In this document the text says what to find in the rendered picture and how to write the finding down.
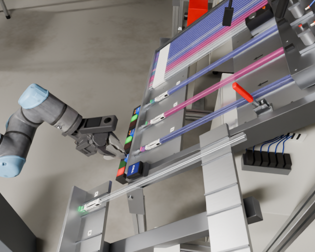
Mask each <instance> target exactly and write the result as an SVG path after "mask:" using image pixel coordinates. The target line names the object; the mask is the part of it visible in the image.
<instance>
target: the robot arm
mask: <svg viewBox="0 0 315 252"><path fill-rule="evenodd" d="M18 103H19V105H21V107H20V108H19V109H18V110H17V111H16V112H15V113H13V114H12V115H11V116H10V117H9V119H8V120H7V122H6V124H5V127H6V132H5V134H4V135H3V134H1V133H0V177H4V178H13V177H16V176H18V175H19V174H20V173H21V171H22V168H23V166H24V164H25V163H26V158H27V155H28V153H29V150H30V147H31V144H32V142H33V139H34V136H35V133H36V130H37V128H38V127H39V126H40V125H41V124H42V123H43V122H44V121H45V122H47V123H48V124H50V125H51V126H53V127H55V128H56V129H58V130H60V131H61V132H62V134H61V135H63V136H64V137H66V136H69V137H71V138H73V139H74V140H76V141H75V144H76V148H75V149H76V150H78V151H79V152H81V153H83V154H84V155H86V156H87V157H89V156H91V155H94V154H96V153H97V151H98V152H99V153H100V154H101V155H104V157H103V158H104V159H105V160H112V159H126V158H127V154H126V152H125V150H124V148H123V146H122V144H121V143H120V140H119V139H118V138H117V136H116V135H115V134H114V133H113V131H115V130H116V126H117V123H118V119H117V117H116V116H115V115H107V116H99V117H91V118H83V117H82V116H81V115H80V114H79V113H78V112H77V111H76V110H74V109H73V108H71V107H70V106H69V105H67V104H65V103H64V102H63V101H61V100H60V99H58V98H57V97H56V96H54V95H53V94H51V93H50V92H49V91H48V90H47V89H44V88H43V87H41V86H39V85H38V84H36V83H33V84H31V85H30V86H29V87H28V88H27V89H26V90H25V91H24V93H23V94H22V95H21V97H20V98H19V100H18ZM106 145H107V146H106Z"/></svg>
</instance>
